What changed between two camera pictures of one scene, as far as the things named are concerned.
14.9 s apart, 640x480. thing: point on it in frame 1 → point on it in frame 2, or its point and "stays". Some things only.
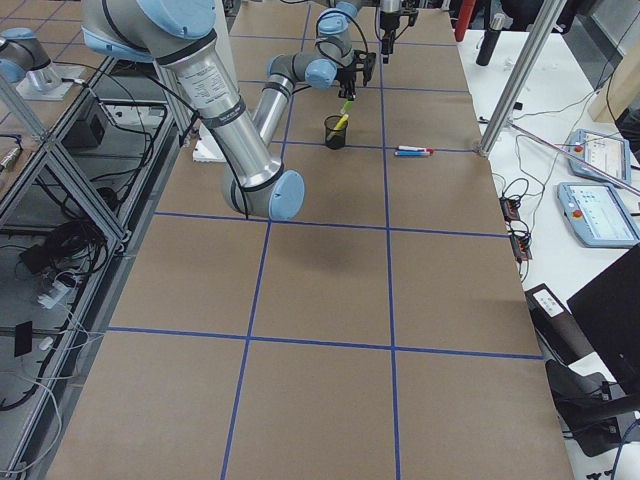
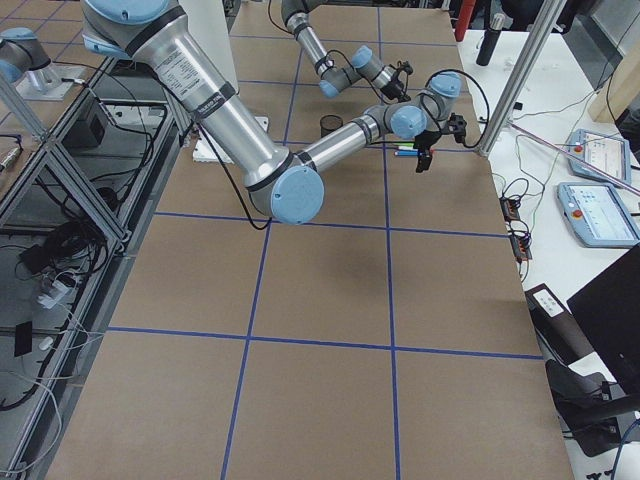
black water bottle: [491, 36] stays
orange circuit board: [521, 241] stays
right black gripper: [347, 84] → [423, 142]
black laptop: [608, 310] stays
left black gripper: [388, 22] → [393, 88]
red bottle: [464, 18] stays
